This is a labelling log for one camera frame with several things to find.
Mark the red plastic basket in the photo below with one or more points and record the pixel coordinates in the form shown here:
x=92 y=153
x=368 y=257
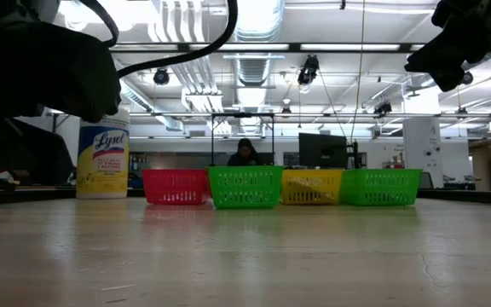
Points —
x=173 y=185

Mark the green plastic basket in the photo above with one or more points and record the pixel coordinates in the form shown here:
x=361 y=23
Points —
x=379 y=187
x=245 y=185

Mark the black ceiling camera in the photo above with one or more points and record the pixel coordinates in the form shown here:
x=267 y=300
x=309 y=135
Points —
x=161 y=77

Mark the Lysol wipes canister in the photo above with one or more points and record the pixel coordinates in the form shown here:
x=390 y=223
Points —
x=102 y=162

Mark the black computer monitor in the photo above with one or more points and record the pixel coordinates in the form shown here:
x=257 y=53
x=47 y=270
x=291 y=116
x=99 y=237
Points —
x=322 y=150

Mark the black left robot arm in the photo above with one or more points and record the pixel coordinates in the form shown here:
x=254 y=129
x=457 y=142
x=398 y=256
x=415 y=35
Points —
x=15 y=8

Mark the white column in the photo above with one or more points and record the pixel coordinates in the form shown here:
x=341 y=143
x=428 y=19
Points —
x=422 y=145

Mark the person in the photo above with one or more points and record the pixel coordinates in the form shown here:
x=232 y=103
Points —
x=245 y=154

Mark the black overhead camera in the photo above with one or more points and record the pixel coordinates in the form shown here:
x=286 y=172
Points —
x=309 y=70

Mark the white cup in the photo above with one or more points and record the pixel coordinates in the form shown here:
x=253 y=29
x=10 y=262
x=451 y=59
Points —
x=7 y=177

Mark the yellow plastic basket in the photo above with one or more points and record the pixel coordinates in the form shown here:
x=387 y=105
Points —
x=311 y=187

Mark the black background frame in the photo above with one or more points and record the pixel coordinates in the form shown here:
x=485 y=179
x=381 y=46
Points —
x=242 y=114

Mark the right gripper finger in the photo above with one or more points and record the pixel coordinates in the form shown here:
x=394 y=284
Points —
x=441 y=57
x=448 y=81

